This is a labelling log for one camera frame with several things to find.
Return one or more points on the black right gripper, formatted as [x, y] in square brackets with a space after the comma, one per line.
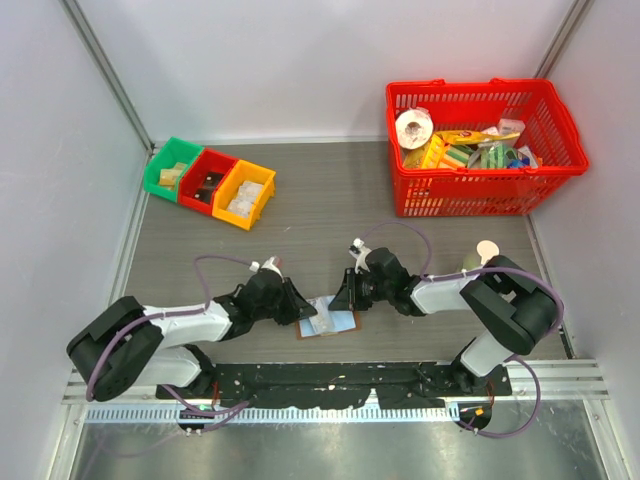
[348, 297]

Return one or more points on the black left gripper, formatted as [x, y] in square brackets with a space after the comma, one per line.
[297, 306]

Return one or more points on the brown leather card holder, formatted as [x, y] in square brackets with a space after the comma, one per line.
[346, 321]

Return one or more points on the silver white card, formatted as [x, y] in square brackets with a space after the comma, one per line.
[240, 212]

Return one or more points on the gold card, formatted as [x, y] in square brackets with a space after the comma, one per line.
[169, 178]

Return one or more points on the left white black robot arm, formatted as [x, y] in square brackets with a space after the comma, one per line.
[131, 344]

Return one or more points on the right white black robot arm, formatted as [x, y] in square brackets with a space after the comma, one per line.
[516, 309]

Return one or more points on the silver card in yellow bin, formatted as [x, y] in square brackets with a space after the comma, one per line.
[251, 186]

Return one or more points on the black cards in red bin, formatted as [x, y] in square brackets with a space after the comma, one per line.
[205, 192]

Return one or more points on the gold cards in green bin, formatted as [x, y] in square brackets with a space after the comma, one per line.
[179, 165]

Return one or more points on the yellow plastic bin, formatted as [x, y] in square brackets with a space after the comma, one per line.
[243, 171]

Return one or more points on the green bottle white cap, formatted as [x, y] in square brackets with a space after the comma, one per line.
[482, 253]

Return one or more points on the yellow snack packets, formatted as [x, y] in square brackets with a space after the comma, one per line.
[450, 149]

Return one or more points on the white tape roll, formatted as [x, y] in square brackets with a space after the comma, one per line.
[414, 128]

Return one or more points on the green plastic bin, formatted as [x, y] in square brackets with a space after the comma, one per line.
[174, 150]

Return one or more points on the green white package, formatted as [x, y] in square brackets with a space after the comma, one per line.
[494, 156]

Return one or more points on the blue white package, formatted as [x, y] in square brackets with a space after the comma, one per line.
[522, 157]

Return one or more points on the white pink box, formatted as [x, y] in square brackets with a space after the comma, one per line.
[506, 129]

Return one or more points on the red shopping basket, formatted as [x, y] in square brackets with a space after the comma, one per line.
[550, 132]

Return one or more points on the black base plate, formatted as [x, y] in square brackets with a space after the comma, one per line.
[338, 386]

